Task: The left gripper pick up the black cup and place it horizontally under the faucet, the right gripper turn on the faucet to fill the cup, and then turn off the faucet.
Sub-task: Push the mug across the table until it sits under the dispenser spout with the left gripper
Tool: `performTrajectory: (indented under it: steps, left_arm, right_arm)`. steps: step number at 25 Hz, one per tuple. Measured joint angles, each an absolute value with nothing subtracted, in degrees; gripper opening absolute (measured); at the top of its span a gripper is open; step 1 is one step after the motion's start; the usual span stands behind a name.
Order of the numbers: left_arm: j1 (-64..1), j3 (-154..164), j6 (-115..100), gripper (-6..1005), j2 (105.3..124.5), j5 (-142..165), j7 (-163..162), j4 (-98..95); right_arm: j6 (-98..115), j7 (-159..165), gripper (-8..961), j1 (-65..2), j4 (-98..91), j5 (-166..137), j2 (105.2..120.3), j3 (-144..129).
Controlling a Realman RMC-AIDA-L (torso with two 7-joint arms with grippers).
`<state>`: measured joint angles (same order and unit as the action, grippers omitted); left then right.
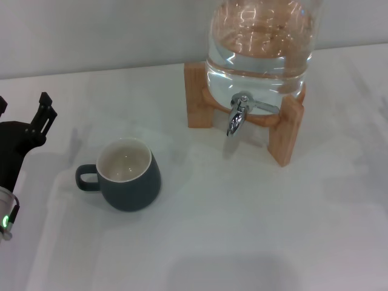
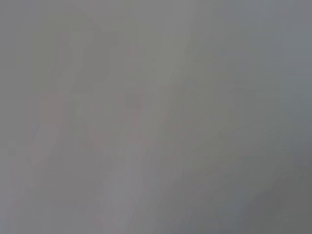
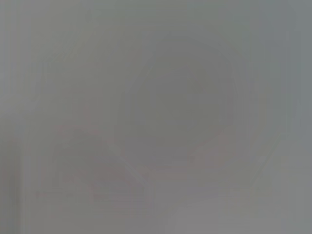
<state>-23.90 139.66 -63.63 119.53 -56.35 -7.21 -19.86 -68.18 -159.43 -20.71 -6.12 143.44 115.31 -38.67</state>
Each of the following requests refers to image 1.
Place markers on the glass water dispenser jar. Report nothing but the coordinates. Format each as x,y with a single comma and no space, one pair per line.
257,60

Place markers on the dark grey cup white inside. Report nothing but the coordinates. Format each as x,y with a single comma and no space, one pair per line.
130,188

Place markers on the chrome faucet tap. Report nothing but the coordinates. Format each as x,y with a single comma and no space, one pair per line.
236,118

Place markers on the wooden dispenser stand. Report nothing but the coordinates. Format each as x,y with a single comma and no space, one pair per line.
197,103

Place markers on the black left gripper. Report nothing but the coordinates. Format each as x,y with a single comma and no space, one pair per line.
13,145

